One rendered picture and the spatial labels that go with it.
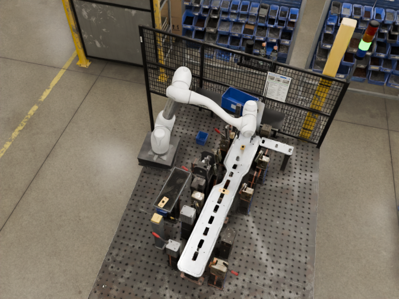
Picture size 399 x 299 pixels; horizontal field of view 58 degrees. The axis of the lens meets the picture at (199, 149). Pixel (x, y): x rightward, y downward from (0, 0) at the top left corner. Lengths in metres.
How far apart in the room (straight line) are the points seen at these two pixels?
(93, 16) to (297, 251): 3.73
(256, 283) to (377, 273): 1.52
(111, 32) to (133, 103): 0.97
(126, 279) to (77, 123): 2.51
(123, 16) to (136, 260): 3.08
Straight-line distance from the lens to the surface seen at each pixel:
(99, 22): 5.11
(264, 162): 3.06
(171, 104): 3.03
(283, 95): 3.35
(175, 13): 5.67
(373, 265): 4.10
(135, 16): 4.82
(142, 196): 3.22
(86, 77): 5.48
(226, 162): 3.05
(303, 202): 3.34
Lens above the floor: 3.45
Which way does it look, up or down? 52 degrees down
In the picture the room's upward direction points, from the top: 2 degrees clockwise
